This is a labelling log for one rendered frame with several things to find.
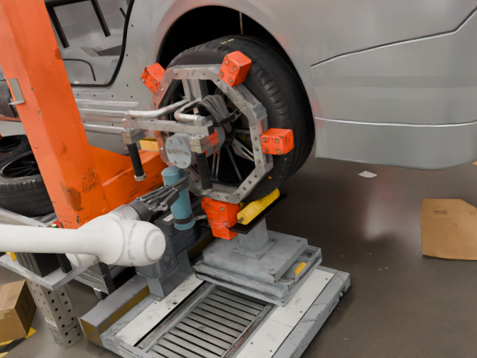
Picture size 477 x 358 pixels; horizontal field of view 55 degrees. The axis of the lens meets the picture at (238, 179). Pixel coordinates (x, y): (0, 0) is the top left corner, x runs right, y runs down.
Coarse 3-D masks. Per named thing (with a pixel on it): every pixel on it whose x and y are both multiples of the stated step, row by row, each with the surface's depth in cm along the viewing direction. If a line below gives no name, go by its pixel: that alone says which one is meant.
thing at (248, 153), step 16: (208, 80) 204; (176, 96) 190; (224, 96) 176; (192, 112) 205; (240, 112) 174; (240, 128) 179; (224, 144) 186; (240, 144) 181; (208, 160) 205; (224, 160) 209; (240, 160) 211; (224, 176) 198; (240, 176) 189
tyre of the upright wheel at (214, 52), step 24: (192, 48) 173; (216, 48) 166; (240, 48) 167; (264, 48) 172; (264, 72) 162; (288, 72) 170; (264, 96) 162; (288, 96) 165; (288, 120) 163; (312, 120) 177; (312, 144) 184; (288, 168) 174; (264, 192) 182
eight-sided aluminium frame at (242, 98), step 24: (168, 72) 172; (192, 72) 166; (216, 72) 159; (168, 96) 184; (240, 96) 158; (168, 120) 193; (264, 120) 161; (192, 168) 197; (264, 168) 165; (216, 192) 186; (240, 192) 178
